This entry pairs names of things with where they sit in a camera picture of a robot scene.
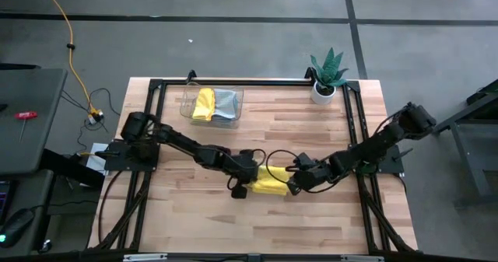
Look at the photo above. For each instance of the black computer mouse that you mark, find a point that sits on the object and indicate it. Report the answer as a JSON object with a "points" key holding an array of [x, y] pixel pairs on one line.
{"points": [[17, 225]]}

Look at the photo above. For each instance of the black metal cart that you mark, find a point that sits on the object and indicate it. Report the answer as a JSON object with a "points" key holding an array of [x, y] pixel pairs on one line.
{"points": [[474, 157]]}

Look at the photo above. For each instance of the black aluminium frame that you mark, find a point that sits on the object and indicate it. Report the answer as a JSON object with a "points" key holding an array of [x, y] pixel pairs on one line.
{"points": [[253, 82]]}

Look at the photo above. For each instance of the grey desk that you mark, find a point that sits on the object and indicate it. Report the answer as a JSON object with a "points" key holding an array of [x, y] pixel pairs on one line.
{"points": [[39, 137]]}

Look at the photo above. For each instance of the grey waffle microfiber towel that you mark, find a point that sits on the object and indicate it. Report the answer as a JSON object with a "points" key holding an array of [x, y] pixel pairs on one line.
{"points": [[226, 102]]}

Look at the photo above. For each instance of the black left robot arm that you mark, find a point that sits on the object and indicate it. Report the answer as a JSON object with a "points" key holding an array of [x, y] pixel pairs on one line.
{"points": [[183, 143]]}

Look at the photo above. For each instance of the silver metal bracket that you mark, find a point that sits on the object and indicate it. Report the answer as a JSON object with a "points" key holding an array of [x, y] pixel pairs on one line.
{"points": [[144, 257], [362, 259]]}

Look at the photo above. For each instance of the clear plastic bin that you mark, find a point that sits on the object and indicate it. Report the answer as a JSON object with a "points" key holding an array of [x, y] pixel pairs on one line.
{"points": [[186, 98]]}

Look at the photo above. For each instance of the dark desk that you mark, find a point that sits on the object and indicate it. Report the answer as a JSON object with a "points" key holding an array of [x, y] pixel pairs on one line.
{"points": [[31, 192]]}

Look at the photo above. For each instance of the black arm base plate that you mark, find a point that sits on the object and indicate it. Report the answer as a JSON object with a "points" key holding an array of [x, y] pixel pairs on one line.
{"points": [[116, 165], [391, 166]]}

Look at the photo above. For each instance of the white paper sheet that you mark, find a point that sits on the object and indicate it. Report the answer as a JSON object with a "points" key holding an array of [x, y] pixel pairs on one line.
{"points": [[95, 163]]}

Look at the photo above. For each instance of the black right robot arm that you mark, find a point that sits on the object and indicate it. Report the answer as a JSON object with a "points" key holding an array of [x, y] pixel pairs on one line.
{"points": [[373, 145]]}

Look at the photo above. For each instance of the yellow microfiber towel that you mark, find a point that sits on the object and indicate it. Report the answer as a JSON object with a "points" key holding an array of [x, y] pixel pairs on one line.
{"points": [[272, 178], [204, 104]]}

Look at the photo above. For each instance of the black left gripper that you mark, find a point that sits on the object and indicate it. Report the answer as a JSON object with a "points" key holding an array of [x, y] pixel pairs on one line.
{"points": [[245, 170]]}

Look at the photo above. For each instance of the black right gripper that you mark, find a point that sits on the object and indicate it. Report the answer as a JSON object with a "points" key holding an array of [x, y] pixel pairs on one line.
{"points": [[311, 174]]}

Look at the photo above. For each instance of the green plant in white pot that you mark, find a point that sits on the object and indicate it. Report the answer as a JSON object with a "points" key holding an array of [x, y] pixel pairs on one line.
{"points": [[328, 73]]}

